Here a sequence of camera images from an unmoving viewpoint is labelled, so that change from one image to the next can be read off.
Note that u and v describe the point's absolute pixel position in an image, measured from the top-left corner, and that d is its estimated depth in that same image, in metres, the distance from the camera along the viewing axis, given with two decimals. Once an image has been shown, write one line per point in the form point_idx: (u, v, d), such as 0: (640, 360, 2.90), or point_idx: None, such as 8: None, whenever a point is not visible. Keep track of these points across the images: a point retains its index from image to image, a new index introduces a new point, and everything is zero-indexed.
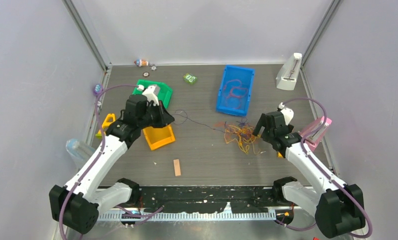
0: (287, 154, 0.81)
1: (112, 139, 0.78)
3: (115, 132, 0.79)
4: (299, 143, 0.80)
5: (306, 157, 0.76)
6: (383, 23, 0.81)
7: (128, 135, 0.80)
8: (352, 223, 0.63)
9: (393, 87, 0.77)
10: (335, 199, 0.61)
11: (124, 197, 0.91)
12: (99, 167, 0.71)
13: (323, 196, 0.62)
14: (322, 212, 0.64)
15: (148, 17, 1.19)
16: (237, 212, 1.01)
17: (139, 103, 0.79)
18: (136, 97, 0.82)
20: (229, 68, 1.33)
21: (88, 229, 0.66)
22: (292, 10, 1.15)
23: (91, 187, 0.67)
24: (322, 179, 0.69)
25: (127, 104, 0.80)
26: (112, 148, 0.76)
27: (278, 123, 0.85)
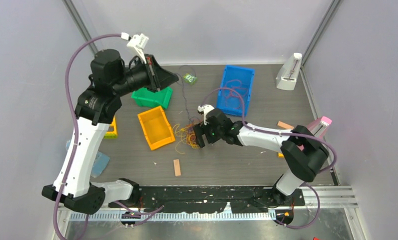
0: (241, 141, 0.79)
1: (85, 122, 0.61)
3: (86, 108, 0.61)
4: (244, 126, 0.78)
5: (255, 132, 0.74)
6: (383, 23, 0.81)
7: (102, 110, 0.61)
8: (320, 156, 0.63)
9: (393, 88, 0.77)
10: (293, 145, 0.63)
11: (125, 194, 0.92)
12: (80, 160, 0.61)
13: (282, 148, 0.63)
14: (293, 164, 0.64)
15: (147, 17, 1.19)
16: (237, 212, 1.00)
17: (107, 64, 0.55)
18: (103, 55, 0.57)
20: (229, 68, 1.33)
21: (95, 209, 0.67)
22: (292, 10, 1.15)
23: (80, 182, 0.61)
24: (274, 138, 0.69)
25: (91, 67, 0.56)
26: (88, 135, 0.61)
27: (221, 119, 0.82)
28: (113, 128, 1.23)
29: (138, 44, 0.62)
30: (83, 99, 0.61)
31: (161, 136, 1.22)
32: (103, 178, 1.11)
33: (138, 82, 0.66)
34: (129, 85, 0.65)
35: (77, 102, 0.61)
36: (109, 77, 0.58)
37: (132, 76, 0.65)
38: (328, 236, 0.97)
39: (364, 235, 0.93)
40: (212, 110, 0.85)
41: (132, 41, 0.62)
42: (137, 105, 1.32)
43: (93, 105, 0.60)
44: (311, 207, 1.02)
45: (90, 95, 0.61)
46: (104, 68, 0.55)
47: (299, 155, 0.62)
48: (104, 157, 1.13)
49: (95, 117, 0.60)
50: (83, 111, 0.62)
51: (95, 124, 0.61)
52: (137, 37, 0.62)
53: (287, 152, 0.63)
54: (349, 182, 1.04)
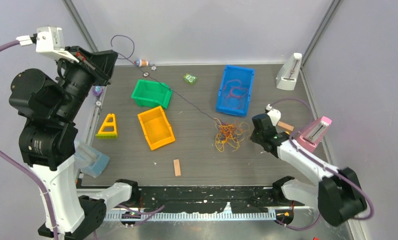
0: (279, 154, 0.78)
1: (42, 169, 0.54)
3: (34, 153, 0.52)
4: (288, 140, 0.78)
5: (298, 152, 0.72)
6: (383, 23, 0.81)
7: (53, 148, 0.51)
8: (356, 207, 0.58)
9: (393, 87, 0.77)
10: (333, 185, 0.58)
11: (125, 196, 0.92)
12: (59, 204, 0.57)
13: (322, 183, 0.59)
14: (323, 202, 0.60)
15: (148, 17, 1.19)
16: (237, 212, 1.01)
17: (30, 98, 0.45)
18: (24, 85, 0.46)
20: (229, 68, 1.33)
21: (99, 223, 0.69)
22: (292, 10, 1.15)
23: (70, 219, 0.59)
24: (316, 169, 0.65)
25: (15, 107, 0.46)
26: (54, 181, 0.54)
27: (265, 125, 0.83)
28: (113, 128, 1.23)
29: (55, 44, 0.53)
30: (26, 145, 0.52)
31: (161, 136, 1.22)
32: (103, 178, 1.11)
33: (81, 86, 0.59)
34: (76, 97, 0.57)
35: (21, 149, 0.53)
36: (45, 107, 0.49)
37: (72, 85, 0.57)
38: (328, 236, 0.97)
39: (364, 236, 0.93)
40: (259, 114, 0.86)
41: (46, 43, 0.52)
42: (137, 105, 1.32)
43: (40, 148, 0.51)
44: (311, 208, 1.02)
45: (31, 138, 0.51)
46: (31, 104, 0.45)
47: (334, 197, 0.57)
48: (104, 156, 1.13)
49: (51, 162, 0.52)
50: (33, 154, 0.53)
51: (54, 169, 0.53)
52: (48, 36, 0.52)
53: (324, 189, 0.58)
54: None
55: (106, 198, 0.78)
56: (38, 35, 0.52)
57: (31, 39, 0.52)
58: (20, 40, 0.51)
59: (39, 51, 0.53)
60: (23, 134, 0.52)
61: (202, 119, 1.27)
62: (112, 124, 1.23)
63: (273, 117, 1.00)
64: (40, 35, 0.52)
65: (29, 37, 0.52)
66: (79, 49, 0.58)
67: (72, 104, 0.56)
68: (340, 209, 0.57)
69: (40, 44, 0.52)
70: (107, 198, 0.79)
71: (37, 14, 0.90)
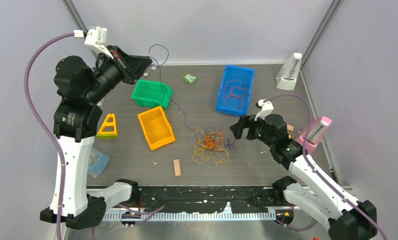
0: (290, 167, 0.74)
1: (68, 140, 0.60)
3: (65, 125, 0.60)
4: (303, 154, 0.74)
5: (314, 173, 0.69)
6: (383, 23, 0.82)
7: (83, 125, 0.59)
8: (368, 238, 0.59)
9: (393, 88, 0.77)
10: (353, 220, 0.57)
11: (125, 195, 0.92)
12: (72, 179, 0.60)
13: (342, 219, 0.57)
14: (339, 232, 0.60)
15: (148, 18, 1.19)
16: (237, 212, 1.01)
17: (72, 77, 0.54)
18: (66, 67, 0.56)
20: (229, 67, 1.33)
21: (99, 220, 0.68)
22: (292, 10, 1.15)
23: (77, 200, 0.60)
24: (335, 198, 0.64)
25: (57, 84, 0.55)
26: (75, 153, 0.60)
27: (280, 133, 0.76)
28: (113, 128, 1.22)
29: (98, 40, 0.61)
30: (60, 117, 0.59)
31: (161, 136, 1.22)
32: (103, 178, 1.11)
33: (111, 79, 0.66)
34: (103, 87, 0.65)
35: (54, 122, 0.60)
36: (80, 87, 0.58)
37: (103, 76, 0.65)
38: (328, 236, 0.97)
39: None
40: (274, 118, 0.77)
41: (91, 39, 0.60)
42: (137, 105, 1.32)
43: (72, 121, 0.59)
44: None
45: (66, 111, 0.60)
46: (71, 82, 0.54)
47: (352, 232, 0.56)
48: (104, 156, 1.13)
49: (77, 133, 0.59)
50: (64, 130, 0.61)
51: (78, 141, 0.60)
52: (94, 32, 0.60)
53: (343, 224, 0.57)
54: (349, 182, 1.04)
55: (106, 196, 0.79)
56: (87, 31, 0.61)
57: (83, 33, 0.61)
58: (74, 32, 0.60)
59: (86, 43, 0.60)
60: (57, 109, 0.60)
61: (201, 119, 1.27)
62: (112, 124, 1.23)
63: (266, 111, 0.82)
64: (91, 31, 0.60)
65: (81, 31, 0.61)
66: (116, 49, 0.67)
67: (99, 92, 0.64)
68: None
69: (86, 38, 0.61)
70: (106, 196, 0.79)
71: (38, 14, 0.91)
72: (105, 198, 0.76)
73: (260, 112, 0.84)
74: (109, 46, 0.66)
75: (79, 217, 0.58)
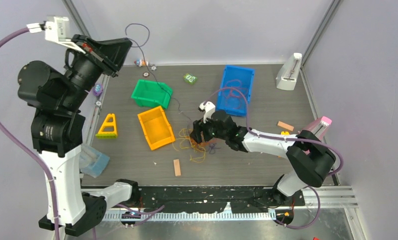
0: (248, 147, 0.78)
1: (51, 155, 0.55)
3: (45, 139, 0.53)
4: (249, 132, 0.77)
5: (260, 137, 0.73)
6: (383, 23, 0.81)
7: (62, 139, 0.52)
8: (327, 162, 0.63)
9: (393, 87, 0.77)
10: (299, 151, 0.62)
11: (125, 195, 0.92)
12: (63, 191, 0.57)
13: (289, 153, 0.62)
14: (301, 170, 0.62)
15: (147, 18, 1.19)
16: (237, 212, 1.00)
17: (38, 90, 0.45)
18: (30, 77, 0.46)
20: (229, 68, 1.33)
21: (99, 219, 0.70)
22: (292, 10, 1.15)
23: (73, 210, 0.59)
24: (279, 143, 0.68)
25: (24, 98, 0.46)
26: (61, 168, 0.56)
27: (227, 125, 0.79)
28: (113, 128, 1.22)
29: (60, 35, 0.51)
30: (37, 131, 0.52)
31: (161, 136, 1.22)
32: (103, 178, 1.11)
33: (88, 77, 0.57)
34: (81, 87, 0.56)
35: (32, 136, 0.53)
36: (52, 97, 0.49)
37: (78, 75, 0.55)
38: (328, 236, 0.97)
39: (364, 235, 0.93)
40: (217, 112, 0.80)
41: (51, 34, 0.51)
42: (137, 105, 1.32)
43: (50, 135, 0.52)
44: (311, 207, 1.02)
45: (42, 124, 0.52)
46: (38, 97, 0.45)
47: (305, 160, 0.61)
48: (104, 157, 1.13)
49: (60, 149, 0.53)
50: (44, 143, 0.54)
51: (62, 156, 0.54)
52: (53, 26, 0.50)
53: (293, 157, 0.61)
54: (350, 182, 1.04)
55: (106, 195, 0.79)
56: (44, 24, 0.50)
57: (40, 26, 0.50)
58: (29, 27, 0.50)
59: (48, 38, 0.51)
60: (33, 122, 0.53)
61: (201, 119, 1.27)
62: (112, 124, 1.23)
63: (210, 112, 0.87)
64: (49, 23, 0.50)
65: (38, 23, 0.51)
66: (86, 39, 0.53)
67: (77, 96, 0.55)
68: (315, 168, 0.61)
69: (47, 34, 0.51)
70: (106, 196, 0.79)
71: (37, 14, 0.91)
72: (105, 198, 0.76)
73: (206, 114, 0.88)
74: (77, 36, 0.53)
75: (78, 226, 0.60)
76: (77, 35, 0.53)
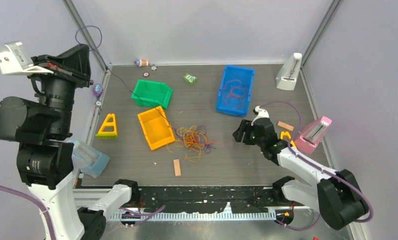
0: (280, 161, 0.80)
1: (40, 189, 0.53)
3: (33, 173, 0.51)
4: (288, 148, 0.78)
5: (297, 157, 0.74)
6: (383, 23, 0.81)
7: (49, 174, 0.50)
8: (357, 209, 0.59)
9: (393, 87, 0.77)
10: (331, 186, 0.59)
11: (126, 197, 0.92)
12: (58, 219, 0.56)
13: (320, 186, 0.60)
14: (327, 207, 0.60)
15: (147, 18, 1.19)
16: (237, 212, 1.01)
17: (15, 131, 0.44)
18: (6, 117, 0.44)
20: (229, 68, 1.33)
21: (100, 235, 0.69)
22: (291, 10, 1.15)
23: (71, 235, 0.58)
24: (314, 172, 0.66)
25: (8, 139, 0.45)
26: (53, 199, 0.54)
27: (268, 132, 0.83)
28: (113, 128, 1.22)
29: (22, 62, 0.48)
30: (23, 166, 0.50)
31: (161, 136, 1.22)
32: (103, 178, 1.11)
33: (64, 95, 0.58)
34: (62, 108, 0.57)
35: (19, 170, 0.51)
36: (33, 131, 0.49)
37: (54, 97, 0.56)
38: (328, 236, 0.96)
39: (364, 235, 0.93)
40: (262, 120, 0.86)
41: (12, 66, 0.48)
42: (137, 105, 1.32)
43: (38, 168, 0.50)
44: (312, 208, 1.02)
45: (28, 158, 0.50)
46: (17, 137, 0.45)
47: (333, 198, 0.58)
48: (104, 156, 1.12)
49: (50, 182, 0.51)
50: (31, 176, 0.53)
51: (53, 188, 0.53)
52: (12, 56, 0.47)
53: (323, 191, 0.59)
54: None
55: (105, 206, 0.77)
56: None
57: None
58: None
59: (6, 72, 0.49)
60: (17, 157, 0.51)
61: (202, 119, 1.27)
62: (112, 124, 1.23)
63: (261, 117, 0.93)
64: (0, 55, 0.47)
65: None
66: (47, 58, 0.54)
67: (64, 119, 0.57)
68: (342, 210, 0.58)
69: (5, 67, 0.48)
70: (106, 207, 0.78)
71: (37, 14, 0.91)
72: (105, 212, 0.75)
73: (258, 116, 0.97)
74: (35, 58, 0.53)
75: None
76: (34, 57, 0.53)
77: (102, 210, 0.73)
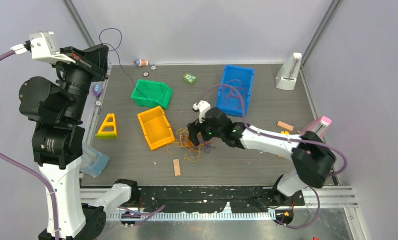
0: (245, 144, 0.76)
1: (51, 168, 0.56)
3: (47, 152, 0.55)
4: (247, 129, 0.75)
5: (261, 136, 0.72)
6: (382, 24, 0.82)
7: (63, 152, 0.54)
8: (329, 163, 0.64)
9: (393, 87, 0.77)
10: (303, 152, 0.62)
11: (126, 196, 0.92)
12: (65, 202, 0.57)
13: (294, 157, 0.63)
14: (305, 172, 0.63)
15: (147, 18, 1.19)
16: (237, 212, 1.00)
17: (39, 105, 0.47)
18: (30, 94, 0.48)
20: (229, 68, 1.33)
21: (100, 231, 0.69)
22: (291, 10, 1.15)
23: (74, 222, 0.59)
24: (283, 144, 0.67)
25: (28, 114, 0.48)
26: (62, 180, 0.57)
27: (222, 121, 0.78)
28: (113, 128, 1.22)
29: (51, 49, 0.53)
30: (39, 144, 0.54)
31: (162, 136, 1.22)
32: (103, 178, 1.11)
33: (82, 85, 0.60)
34: (79, 97, 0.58)
35: (33, 149, 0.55)
36: (53, 111, 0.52)
37: (72, 86, 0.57)
38: (328, 236, 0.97)
39: (364, 235, 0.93)
40: (211, 110, 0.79)
41: (42, 50, 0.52)
42: (137, 105, 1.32)
43: (52, 147, 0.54)
44: (311, 208, 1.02)
45: (44, 137, 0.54)
46: (40, 112, 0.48)
47: (310, 162, 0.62)
48: (104, 156, 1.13)
49: (61, 161, 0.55)
50: (45, 156, 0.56)
51: (63, 168, 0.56)
52: (43, 42, 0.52)
53: (298, 160, 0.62)
54: (349, 182, 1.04)
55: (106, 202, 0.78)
56: (32, 42, 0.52)
57: (24, 46, 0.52)
58: (15, 49, 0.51)
59: (35, 57, 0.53)
60: (34, 136, 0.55)
61: None
62: (112, 124, 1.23)
63: (204, 111, 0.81)
64: (33, 41, 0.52)
65: (22, 45, 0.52)
66: (72, 49, 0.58)
67: (79, 104, 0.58)
68: (318, 169, 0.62)
69: (35, 52, 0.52)
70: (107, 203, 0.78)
71: (37, 14, 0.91)
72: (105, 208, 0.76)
73: (200, 114, 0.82)
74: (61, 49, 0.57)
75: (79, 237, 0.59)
76: (61, 48, 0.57)
77: (102, 207, 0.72)
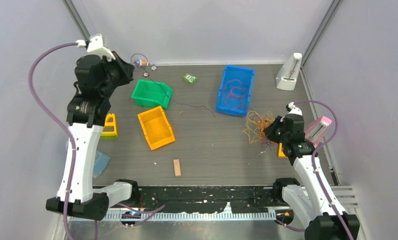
0: (295, 163, 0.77)
1: (79, 127, 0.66)
3: (79, 113, 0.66)
4: (311, 156, 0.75)
5: (314, 174, 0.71)
6: (382, 23, 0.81)
7: (94, 112, 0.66)
8: None
9: (393, 88, 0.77)
10: (329, 224, 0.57)
11: (126, 194, 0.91)
12: (82, 163, 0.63)
13: (317, 218, 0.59)
14: (314, 233, 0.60)
15: (147, 18, 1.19)
16: (237, 212, 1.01)
17: (91, 67, 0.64)
18: (85, 62, 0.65)
20: (229, 68, 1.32)
21: (102, 216, 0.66)
22: (291, 10, 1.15)
23: (84, 188, 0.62)
24: (323, 200, 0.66)
25: (77, 75, 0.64)
26: (86, 139, 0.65)
27: (295, 129, 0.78)
28: (113, 128, 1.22)
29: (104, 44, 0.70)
30: (74, 106, 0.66)
31: (162, 136, 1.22)
32: (103, 178, 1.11)
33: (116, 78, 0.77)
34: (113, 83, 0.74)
35: (69, 111, 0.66)
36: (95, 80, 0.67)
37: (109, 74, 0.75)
38: None
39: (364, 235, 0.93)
40: (294, 114, 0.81)
41: (97, 43, 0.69)
42: (137, 105, 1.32)
43: (85, 108, 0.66)
44: None
45: (79, 102, 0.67)
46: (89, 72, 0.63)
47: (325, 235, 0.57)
48: (104, 157, 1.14)
49: (90, 119, 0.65)
50: (76, 118, 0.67)
51: (90, 126, 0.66)
52: (99, 38, 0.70)
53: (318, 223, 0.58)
54: (349, 182, 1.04)
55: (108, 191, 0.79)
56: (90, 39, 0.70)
57: (85, 42, 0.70)
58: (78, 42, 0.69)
59: (89, 49, 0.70)
60: (72, 100, 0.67)
61: (201, 120, 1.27)
62: (112, 124, 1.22)
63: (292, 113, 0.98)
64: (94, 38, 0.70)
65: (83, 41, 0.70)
66: None
67: (112, 87, 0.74)
68: None
69: (92, 44, 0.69)
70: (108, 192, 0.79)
71: (37, 15, 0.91)
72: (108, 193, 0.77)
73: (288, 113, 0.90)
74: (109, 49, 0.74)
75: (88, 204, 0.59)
76: None
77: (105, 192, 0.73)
